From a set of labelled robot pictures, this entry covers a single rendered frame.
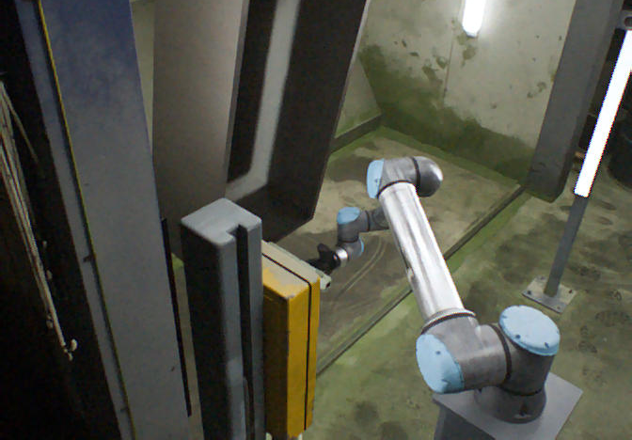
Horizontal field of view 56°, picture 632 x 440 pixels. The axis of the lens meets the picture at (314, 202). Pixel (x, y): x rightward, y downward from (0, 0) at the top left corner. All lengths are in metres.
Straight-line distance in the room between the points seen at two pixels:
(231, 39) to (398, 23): 2.45
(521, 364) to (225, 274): 1.12
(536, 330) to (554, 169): 2.26
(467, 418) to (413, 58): 2.73
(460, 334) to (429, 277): 0.18
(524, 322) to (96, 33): 1.18
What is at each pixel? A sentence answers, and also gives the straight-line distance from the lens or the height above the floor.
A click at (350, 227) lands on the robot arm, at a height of 0.58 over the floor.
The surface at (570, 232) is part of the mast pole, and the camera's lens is 2.93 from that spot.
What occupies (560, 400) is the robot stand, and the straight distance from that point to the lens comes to 1.84.
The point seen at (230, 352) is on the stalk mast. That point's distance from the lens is 0.65.
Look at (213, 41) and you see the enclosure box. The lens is 1.72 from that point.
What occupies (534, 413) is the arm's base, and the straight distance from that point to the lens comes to 1.75.
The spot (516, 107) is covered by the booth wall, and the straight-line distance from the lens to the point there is 3.74.
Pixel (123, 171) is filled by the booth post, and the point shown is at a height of 1.42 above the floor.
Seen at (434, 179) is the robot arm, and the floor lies 1.01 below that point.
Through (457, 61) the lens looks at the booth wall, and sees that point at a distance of 3.84.
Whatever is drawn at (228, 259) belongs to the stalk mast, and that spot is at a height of 1.62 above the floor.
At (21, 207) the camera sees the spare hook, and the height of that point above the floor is 1.41.
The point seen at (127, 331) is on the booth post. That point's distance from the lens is 1.31.
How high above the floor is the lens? 1.98
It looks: 34 degrees down
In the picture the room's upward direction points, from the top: 2 degrees clockwise
